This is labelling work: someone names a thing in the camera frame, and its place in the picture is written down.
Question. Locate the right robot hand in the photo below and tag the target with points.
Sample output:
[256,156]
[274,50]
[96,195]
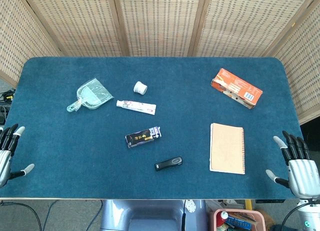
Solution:
[300,171]

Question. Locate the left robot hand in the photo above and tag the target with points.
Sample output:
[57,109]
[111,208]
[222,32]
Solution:
[4,156]

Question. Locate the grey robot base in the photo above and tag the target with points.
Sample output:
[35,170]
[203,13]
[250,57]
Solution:
[152,216]

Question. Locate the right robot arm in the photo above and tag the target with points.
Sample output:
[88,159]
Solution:
[308,213]

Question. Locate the yellow spiral notebook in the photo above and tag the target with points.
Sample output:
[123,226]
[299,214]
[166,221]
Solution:
[227,148]

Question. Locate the black stapler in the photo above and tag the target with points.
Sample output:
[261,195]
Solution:
[169,163]

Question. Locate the black power strip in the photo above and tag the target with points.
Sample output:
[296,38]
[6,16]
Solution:
[3,108]

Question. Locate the pink plastic basket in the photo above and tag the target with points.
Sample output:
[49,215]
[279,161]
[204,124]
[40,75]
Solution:
[236,219]

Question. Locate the orange cardboard box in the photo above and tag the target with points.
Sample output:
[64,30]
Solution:
[236,88]

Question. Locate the green mini dustpan set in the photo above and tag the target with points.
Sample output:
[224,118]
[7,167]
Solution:
[90,95]

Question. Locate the white toothpaste tube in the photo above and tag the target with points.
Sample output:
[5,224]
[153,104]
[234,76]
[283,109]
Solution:
[136,107]

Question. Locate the black and purple pack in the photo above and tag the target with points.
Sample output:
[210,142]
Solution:
[143,136]

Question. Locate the blue table mat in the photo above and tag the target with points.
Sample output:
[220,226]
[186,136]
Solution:
[155,131]

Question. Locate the small white jar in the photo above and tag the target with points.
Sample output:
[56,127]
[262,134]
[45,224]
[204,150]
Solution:
[139,87]

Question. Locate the bamboo folding screen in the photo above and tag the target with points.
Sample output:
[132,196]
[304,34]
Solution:
[160,23]

